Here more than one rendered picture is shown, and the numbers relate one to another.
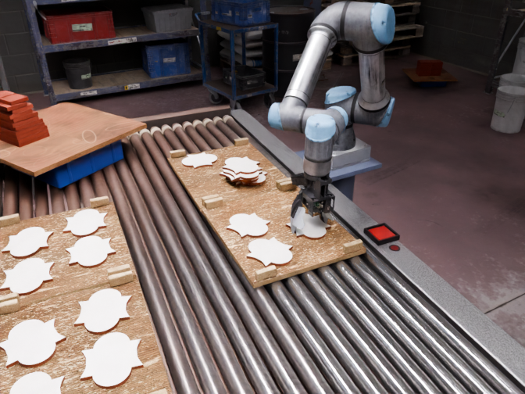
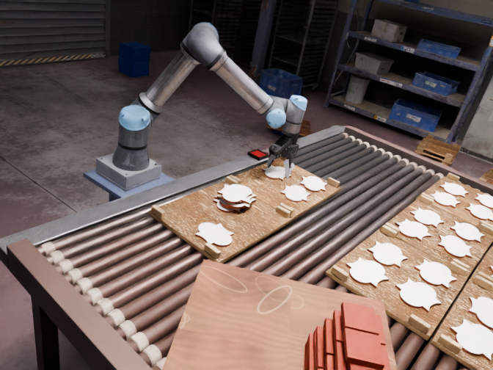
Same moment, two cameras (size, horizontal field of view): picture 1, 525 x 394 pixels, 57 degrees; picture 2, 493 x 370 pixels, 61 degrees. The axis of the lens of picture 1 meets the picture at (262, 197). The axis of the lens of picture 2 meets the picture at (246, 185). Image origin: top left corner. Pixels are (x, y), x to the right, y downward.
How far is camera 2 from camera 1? 2.55 m
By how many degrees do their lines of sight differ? 99
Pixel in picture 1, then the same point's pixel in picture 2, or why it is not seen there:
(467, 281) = not seen: hidden behind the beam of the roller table
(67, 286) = (417, 252)
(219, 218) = (296, 207)
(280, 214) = (271, 183)
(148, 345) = (408, 211)
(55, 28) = not seen: outside the picture
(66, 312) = (428, 244)
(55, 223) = (385, 294)
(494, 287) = not seen: hidden behind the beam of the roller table
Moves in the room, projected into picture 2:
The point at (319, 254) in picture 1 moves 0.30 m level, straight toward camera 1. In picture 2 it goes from (298, 169) to (352, 170)
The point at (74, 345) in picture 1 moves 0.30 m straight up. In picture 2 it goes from (436, 233) to (468, 168)
